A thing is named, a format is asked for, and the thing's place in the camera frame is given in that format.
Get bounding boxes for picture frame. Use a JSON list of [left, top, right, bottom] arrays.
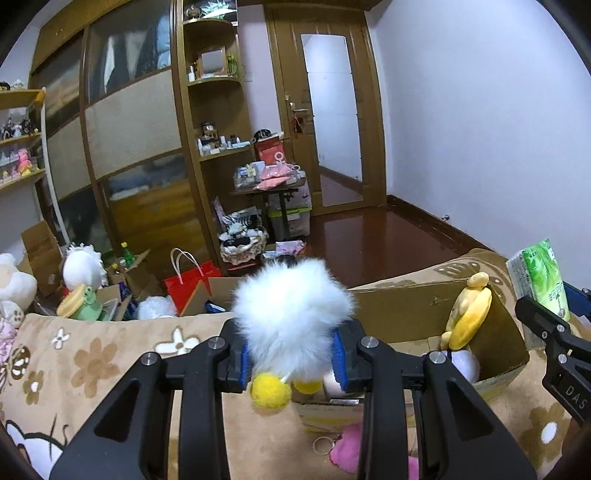
[[198, 46, 227, 77]]

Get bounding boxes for flat brown cardboard box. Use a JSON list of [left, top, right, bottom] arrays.
[[178, 276, 237, 318]]

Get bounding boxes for small wooden table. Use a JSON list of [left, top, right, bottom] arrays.
[[230, 182, 308, 241]]

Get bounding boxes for white round plush toy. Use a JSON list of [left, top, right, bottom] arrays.
[[62, 242, 105, 291]]

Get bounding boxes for wooden corner shelf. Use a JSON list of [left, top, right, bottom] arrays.
[[178, 0, 278, 268]]

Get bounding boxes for white cat plush toy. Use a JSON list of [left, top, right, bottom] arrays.
[[0, 253, 38, 328]]

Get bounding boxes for purple and white plush toy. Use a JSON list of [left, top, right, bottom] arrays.
[[445, 348, 481, 384]]

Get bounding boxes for plain cardboard box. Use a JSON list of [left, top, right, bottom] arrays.
[[21, 220, 65, 296]]

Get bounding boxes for printed cardboard box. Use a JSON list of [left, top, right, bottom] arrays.
[[291, 276, 531, 432]]

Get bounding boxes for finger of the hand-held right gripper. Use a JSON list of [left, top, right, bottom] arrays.
[[515, 295, 573, 346], [561, 281, 591, 320]]

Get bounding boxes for pink plush toy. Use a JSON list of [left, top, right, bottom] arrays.
[[329, 422, 421, 480]]

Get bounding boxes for red paper bag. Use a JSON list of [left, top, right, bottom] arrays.
[[164, 248, 222, 317]]

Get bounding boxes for white pole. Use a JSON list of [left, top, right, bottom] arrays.
[[41, 108, 70, 241]]

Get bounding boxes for translucent storage box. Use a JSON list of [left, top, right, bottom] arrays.
[[270, 178, 312, 238]]

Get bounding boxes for pink packets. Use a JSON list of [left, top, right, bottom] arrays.
[[256, 164, 303, 191]]

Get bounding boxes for small open cardboard box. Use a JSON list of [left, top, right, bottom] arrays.
[[274, 239, 306, 257]]

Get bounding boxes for yellow dog plush toy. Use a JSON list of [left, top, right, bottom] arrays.
[[440, 272, 493, 352]]

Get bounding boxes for wooden wardrobe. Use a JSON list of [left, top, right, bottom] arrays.
[[30, 0, 222, 278]]

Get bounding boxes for green frog plush toy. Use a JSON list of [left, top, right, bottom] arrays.
[[56, 284, 102, 321]]

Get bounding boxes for wooden door with glass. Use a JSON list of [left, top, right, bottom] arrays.
[[265, 4, 389, 215]]

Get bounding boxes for lace trimmed basket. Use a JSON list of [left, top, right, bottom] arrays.
[[219, 208, 269, 266]]

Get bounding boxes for pink cloth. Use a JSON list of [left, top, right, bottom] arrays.
[[0, 318, 14, 365]]

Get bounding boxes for green tissue packet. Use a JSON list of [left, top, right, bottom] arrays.
[[505, 239, 571, 321]]

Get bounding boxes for red box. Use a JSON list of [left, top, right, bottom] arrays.
[[254, 134, 286, 164]]

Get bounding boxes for wall shelf with figurines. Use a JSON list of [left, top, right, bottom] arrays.
[[0, 88, 47, 190]]

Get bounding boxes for cardboard box with bottles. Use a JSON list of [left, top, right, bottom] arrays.
[[106, 249, 162, 321]]

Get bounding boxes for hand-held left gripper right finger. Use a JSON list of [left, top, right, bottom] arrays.
[[330, 318, 539, 480]]

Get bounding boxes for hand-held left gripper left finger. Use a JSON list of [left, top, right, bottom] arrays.
[[48, 318, 252, 480]]

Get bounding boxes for white fluffy plush toy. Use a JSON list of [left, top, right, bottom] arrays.
[[231, 257, 355, 411]]

